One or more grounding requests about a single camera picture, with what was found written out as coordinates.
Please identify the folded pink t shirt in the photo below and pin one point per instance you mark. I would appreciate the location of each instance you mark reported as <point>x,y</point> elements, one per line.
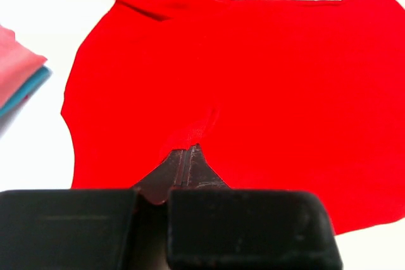
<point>18,63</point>

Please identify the folded blue t shirt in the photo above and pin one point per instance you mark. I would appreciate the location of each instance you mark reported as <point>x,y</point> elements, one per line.
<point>26,89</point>

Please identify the red t shirt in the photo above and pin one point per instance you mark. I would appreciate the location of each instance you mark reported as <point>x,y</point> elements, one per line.
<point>280,94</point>

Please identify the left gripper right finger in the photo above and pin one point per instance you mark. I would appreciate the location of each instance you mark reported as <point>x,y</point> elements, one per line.
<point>211,226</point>

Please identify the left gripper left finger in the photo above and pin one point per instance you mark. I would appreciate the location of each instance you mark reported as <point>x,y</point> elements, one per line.
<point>90,229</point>

